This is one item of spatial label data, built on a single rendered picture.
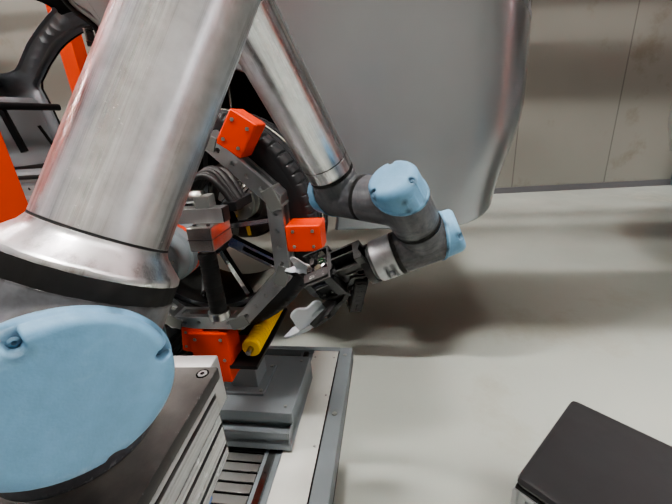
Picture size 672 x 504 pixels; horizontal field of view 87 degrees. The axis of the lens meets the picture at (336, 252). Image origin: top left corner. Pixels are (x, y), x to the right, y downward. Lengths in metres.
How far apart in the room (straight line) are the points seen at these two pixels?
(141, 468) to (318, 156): 0.42
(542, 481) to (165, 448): 0.82
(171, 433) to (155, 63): 0.36
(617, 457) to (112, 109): 1.15
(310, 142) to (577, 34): 5.34
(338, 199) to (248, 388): 0.97
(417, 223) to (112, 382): 0.40
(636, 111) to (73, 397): 6.11
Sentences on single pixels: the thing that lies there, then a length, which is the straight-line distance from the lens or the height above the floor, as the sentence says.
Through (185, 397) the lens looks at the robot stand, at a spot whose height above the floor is 0.82.
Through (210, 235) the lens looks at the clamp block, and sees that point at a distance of 0.71.
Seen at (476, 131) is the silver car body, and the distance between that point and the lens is 1.26.
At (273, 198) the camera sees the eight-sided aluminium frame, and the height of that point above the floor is 0.96.
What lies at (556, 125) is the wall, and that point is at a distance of 5.66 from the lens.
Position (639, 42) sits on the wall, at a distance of 6.08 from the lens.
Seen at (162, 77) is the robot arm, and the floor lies 1.15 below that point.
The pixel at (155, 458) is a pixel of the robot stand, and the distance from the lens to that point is 0.45.
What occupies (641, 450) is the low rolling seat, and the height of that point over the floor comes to 0.34.
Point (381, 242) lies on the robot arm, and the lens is 0.59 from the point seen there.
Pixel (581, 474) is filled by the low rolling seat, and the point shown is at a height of 0.34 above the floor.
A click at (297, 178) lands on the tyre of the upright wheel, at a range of 0.94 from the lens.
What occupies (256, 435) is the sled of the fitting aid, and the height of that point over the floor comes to 0.15.
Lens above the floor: 1.12
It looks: 21 degrees down
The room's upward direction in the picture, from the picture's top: 4 degrees counter-clockwise
